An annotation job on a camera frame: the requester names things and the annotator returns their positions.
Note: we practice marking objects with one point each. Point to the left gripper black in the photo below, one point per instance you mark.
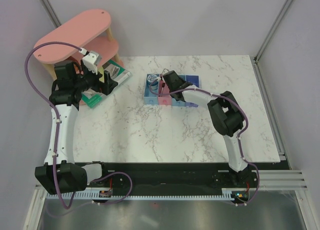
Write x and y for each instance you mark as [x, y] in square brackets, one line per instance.
[105, 88]

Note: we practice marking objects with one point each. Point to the pale yellow cylinder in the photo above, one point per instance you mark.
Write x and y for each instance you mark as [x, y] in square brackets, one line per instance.
[101, 72]

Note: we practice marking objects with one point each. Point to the blue tape roll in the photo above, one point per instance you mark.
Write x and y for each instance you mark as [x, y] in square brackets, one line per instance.
[152, 81]

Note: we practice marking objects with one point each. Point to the white blue pen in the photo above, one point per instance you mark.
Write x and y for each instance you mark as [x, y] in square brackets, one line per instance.
[161, 88]

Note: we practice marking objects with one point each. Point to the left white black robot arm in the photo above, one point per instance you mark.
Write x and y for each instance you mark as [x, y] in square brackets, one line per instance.
[59, 173]

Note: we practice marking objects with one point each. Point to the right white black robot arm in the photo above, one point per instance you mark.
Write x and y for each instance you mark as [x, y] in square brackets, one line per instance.
[227, 118]

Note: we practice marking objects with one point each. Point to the green spiral notebook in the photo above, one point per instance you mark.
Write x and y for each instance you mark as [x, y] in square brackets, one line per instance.
[117, 73]

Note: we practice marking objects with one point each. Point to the light blue left bin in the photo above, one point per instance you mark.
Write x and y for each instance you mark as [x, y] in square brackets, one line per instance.
[150, 96]

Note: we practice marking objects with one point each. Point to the light blue bin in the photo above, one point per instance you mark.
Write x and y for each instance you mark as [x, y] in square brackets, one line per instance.
[150, 96]
[176, 103]

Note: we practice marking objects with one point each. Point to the pink bin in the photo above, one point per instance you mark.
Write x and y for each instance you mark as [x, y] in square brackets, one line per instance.
[164, 99]

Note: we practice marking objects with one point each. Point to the pink three-tier wooden shelf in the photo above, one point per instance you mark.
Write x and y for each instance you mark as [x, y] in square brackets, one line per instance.
[90, 29]

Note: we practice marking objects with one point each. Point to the light blue middle bin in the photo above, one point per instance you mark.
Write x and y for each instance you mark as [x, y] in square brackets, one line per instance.
[176, 103]

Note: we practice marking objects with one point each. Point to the purple blue bin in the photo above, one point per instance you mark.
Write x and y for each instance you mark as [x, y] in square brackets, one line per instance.
[194, 80]

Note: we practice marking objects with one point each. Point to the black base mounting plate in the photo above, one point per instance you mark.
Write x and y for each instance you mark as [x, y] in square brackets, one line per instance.
[174, 179]

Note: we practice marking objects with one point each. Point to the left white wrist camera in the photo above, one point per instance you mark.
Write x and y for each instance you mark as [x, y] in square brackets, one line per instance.
[91, 61]

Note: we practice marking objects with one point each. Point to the left white cable duct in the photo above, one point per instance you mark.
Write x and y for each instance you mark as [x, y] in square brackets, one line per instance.
[88, 194]

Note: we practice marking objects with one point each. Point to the white cable duct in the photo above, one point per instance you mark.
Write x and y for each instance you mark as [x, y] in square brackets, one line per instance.
[227, 195]
[88, 194]

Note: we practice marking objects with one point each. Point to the right white cable duct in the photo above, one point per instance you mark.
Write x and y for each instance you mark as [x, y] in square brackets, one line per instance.
[227, 195]

